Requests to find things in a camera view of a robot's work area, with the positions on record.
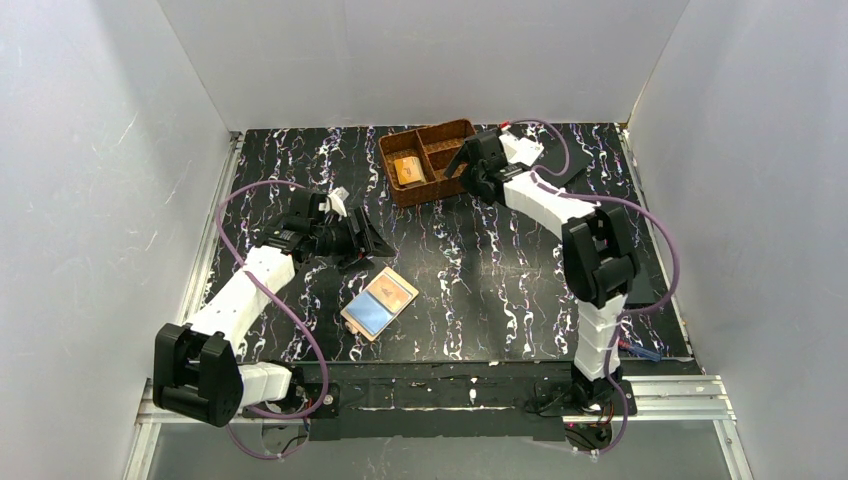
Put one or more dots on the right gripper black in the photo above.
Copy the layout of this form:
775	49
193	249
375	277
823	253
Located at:
468	162

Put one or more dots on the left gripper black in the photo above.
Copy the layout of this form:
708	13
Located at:
357	232

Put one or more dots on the brown woven divided basket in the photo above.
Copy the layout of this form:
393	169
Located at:
435	145

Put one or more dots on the gold credit card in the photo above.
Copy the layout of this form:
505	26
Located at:
409	171

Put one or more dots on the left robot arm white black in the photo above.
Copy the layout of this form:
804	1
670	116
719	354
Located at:
196	373

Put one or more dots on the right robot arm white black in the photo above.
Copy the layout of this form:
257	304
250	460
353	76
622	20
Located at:
599	258

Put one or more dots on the white small box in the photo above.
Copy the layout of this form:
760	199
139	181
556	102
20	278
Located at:
525	152

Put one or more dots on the black flat box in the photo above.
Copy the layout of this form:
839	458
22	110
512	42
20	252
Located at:
553	160

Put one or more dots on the black pad on table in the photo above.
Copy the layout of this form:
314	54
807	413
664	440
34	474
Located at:
642	293

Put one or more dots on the red blue screwdriver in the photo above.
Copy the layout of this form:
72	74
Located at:
639	351

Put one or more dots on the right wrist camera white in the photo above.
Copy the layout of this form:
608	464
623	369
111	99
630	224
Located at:
506	139

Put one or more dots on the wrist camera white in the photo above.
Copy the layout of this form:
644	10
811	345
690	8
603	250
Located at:
506	139
336	201

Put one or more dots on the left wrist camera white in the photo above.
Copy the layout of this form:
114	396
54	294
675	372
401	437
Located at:
336	201

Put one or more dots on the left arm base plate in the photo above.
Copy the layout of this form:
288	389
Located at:
302	397

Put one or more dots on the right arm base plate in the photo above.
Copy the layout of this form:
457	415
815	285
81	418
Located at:
601	402

